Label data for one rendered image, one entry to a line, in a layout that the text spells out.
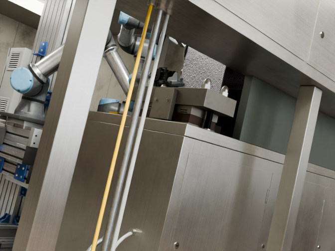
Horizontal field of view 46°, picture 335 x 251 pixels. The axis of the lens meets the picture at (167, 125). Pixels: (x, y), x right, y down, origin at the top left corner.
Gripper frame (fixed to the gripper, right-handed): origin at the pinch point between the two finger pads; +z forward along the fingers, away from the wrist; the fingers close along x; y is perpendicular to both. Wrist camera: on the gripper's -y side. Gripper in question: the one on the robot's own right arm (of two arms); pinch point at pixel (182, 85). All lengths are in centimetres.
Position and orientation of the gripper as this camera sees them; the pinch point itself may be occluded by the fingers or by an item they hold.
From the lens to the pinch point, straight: 166.1
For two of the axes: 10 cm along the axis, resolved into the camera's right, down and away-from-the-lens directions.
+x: 7.1, 2.2, 6.7
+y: 2.3, -9.7, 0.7
